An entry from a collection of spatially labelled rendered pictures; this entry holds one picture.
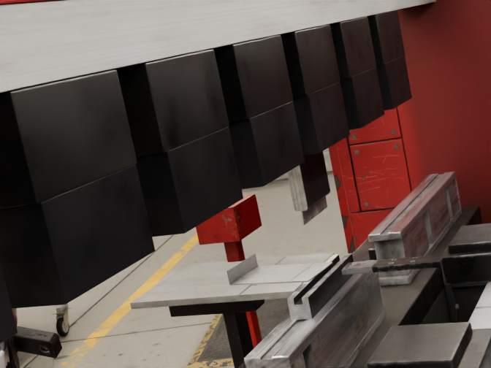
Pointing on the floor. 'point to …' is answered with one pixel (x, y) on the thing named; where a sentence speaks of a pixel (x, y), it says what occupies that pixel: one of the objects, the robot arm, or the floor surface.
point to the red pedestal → (217, 231)
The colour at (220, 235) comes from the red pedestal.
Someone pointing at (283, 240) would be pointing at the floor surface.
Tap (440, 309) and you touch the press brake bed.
